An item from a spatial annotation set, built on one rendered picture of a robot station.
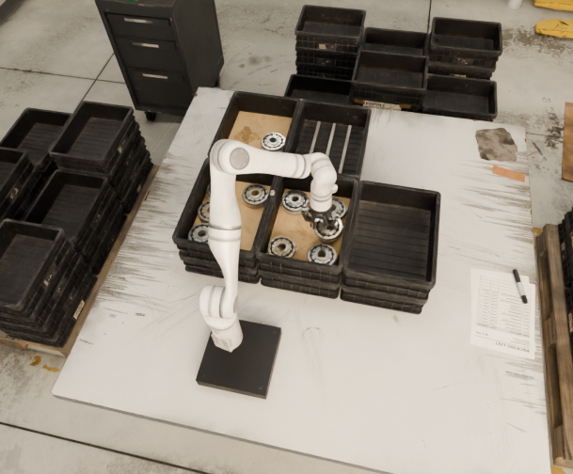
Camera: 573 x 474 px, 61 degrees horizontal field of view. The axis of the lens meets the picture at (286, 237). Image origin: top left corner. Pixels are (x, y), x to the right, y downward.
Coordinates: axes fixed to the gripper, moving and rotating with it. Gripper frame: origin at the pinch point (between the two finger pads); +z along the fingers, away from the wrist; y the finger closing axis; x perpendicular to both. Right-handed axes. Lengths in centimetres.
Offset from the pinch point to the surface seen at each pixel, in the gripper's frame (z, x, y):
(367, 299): 12.7, -19.4, 21.5
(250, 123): 6, 50, -41
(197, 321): 16, -39, -37
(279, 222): 4.5, 1.2, -15.4
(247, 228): 4.4, -3.9, -26.5
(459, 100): 54, 138, 57
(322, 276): 2.3, -19.2, 4.8
